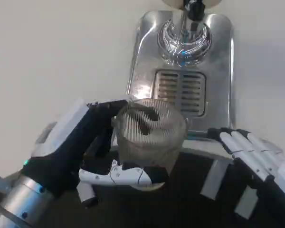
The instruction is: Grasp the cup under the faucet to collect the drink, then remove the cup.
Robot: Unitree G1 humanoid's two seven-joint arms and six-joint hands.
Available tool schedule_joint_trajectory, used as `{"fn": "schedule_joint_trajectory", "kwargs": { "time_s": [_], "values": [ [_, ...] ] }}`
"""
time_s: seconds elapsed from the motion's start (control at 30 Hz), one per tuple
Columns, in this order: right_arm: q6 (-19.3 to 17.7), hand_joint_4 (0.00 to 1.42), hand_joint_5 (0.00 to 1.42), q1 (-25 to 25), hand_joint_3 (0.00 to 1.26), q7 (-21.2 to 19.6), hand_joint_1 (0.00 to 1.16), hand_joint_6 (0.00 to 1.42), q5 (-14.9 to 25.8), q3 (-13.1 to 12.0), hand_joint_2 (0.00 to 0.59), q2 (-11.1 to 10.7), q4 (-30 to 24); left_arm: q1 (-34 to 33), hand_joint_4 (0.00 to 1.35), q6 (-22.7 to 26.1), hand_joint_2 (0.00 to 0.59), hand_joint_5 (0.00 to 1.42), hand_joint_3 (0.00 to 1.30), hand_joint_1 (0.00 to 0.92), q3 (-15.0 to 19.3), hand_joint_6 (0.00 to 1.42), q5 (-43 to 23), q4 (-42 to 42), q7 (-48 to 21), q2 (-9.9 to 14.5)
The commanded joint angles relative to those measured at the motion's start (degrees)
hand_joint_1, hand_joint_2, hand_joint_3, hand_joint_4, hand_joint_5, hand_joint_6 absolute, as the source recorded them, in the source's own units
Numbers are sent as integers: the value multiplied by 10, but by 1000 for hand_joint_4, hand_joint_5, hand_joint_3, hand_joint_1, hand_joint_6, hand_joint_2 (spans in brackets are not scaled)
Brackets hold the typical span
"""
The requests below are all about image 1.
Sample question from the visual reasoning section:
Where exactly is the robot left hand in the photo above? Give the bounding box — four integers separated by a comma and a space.
22, 97, 169, 209

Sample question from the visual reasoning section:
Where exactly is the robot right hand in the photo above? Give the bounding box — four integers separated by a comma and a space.
207, 127, 285, 216

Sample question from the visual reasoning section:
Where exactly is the clear ribbed glass cup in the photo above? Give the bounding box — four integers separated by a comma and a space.
111, 97, 189, 191

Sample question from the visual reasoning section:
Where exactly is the slotted steel tray grid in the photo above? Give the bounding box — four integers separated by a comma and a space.
153, 68, 208, 118

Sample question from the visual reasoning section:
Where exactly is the robot black torso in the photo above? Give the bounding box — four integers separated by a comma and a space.
45, 139, 285, 228

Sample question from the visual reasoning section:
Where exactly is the steel drip tray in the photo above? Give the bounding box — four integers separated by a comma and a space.
125, 10, 236, 143

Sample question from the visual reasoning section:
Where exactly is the dispenser tap with black knob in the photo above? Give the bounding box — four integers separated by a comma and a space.
181, 0, 207, 33

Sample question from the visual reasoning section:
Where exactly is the drink dispenser base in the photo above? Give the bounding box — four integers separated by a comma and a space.
161, 0, 224, 10

